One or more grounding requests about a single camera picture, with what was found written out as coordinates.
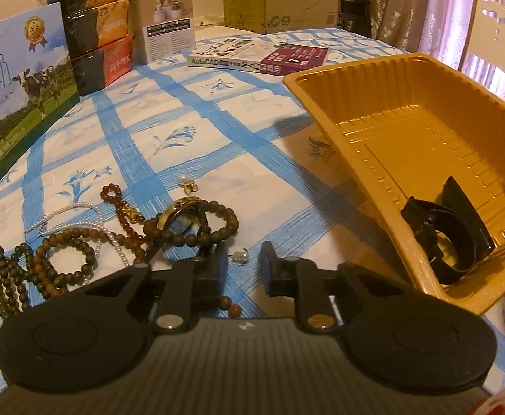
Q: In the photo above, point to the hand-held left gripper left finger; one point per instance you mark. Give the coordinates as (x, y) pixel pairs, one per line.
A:
(211, 274)

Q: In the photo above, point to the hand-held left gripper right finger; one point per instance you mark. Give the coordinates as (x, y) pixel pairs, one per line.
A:
(278, 276)

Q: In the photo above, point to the gold wrist watch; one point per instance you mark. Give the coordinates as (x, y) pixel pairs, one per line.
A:
(183, 203)

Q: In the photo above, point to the black wrist watch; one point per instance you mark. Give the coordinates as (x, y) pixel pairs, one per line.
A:
(451, 242)

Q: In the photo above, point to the yellow plastic tray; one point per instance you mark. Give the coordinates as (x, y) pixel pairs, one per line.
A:
(408, 138)

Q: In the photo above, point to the pearl stud earring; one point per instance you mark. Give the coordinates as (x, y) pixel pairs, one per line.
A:
(241, 256)

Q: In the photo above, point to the cream wooden chair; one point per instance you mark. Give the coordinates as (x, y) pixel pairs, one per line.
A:
(492, 39)

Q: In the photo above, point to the blue checked tablecloth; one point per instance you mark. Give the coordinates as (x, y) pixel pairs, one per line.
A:
(218, 147)

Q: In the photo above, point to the patterned curtain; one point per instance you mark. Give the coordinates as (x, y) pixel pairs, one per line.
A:
(408, 4)

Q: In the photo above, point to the maroon book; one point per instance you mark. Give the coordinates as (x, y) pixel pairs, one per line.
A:
(298, 58)

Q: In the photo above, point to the white software book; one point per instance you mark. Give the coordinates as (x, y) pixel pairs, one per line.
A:
(222, 54)

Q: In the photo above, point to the red instant noodle box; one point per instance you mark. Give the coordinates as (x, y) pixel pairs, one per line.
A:
(105, 67)

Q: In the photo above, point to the white product box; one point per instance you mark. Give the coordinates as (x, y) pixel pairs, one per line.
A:
(168, 26)

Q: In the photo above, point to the milk carton box with cows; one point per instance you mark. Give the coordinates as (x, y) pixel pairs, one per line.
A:
(19, 95)

